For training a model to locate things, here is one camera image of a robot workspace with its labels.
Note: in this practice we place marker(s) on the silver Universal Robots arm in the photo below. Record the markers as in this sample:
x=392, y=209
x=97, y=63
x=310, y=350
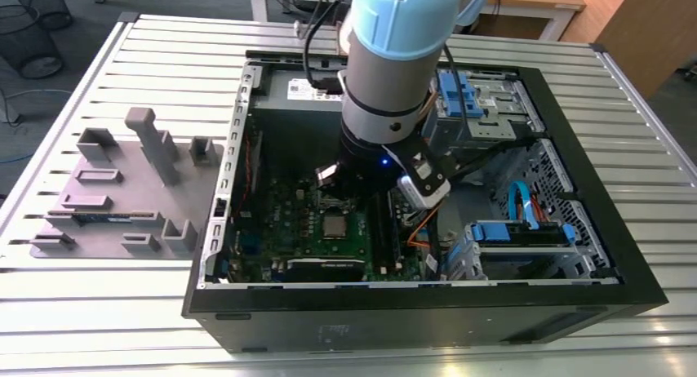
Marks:
x=391, y=87

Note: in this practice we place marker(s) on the grey power supply unit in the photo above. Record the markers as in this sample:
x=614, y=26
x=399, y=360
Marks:
x=288, y=132

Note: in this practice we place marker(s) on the green motherboard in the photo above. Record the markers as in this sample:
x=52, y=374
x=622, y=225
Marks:
x=283, y=238

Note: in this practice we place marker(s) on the low-profile graphics card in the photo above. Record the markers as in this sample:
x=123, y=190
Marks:
x=326, y=271

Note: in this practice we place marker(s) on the blue VGA port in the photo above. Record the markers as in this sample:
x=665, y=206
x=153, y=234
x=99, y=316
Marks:
x=251, y=244

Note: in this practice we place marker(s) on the grey drive cage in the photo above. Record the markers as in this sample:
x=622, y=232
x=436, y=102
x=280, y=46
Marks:
x=490, y=130

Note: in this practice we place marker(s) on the blue plastic drive latch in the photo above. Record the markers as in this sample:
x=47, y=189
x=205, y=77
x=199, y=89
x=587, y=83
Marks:
x=462, y=99

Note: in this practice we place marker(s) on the hard disk in blue carrier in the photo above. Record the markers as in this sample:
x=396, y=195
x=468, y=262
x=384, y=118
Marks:
x=493, y=233

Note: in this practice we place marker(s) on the black PC case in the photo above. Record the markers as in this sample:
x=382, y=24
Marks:
x=380, y=324

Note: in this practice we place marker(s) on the grey parts rack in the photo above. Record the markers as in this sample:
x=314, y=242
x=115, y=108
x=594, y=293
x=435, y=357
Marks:
x=136, y=197

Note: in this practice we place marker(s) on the blue RAM stick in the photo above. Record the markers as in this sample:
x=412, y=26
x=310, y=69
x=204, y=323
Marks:
x=103, y=219

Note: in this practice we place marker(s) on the wooden cabinet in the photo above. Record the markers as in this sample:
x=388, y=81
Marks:
x=642, y=34

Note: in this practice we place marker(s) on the black mesh waste bin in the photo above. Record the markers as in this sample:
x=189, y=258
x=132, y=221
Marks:
x=27, y=46

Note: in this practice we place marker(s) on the wooden desk white frame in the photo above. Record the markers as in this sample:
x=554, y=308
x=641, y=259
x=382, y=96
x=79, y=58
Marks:
x=545, y=3

